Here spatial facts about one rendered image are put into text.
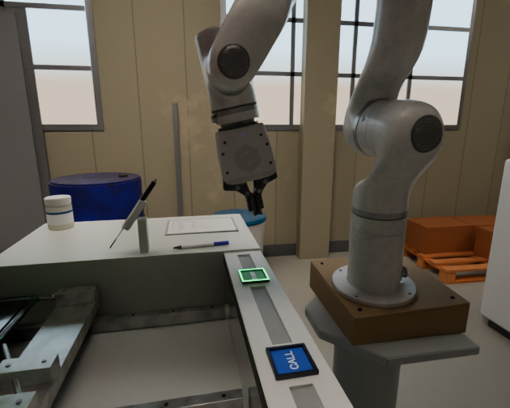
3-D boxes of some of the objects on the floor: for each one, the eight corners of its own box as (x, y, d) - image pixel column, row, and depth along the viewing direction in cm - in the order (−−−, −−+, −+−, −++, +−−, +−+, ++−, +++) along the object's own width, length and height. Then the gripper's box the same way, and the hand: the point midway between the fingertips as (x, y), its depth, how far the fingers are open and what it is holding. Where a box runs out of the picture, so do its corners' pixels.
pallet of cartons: (485, 247, 357) (490, 213, 348) (555, 276, 288) (564, 235, 279) (396, 253, 339) (400, 218, 331) (448, 286, 270) (454, 242, 261)
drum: (153, 274, 293) (145, 169, 273) (147, 309, 235) (137, 180, 214) (77, 280, 280) (62, 172, 259) (51, 320, 222) (30, 184, 201)
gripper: (270, 112, 65) (286, 200, 70) (196, 128, 63) (218, 218, 68) (281, 110, 58) (299, 208, 63) (197, 128, 56) (222, 228, 61)
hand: (255, 203), depth 65 cm, fingers closed
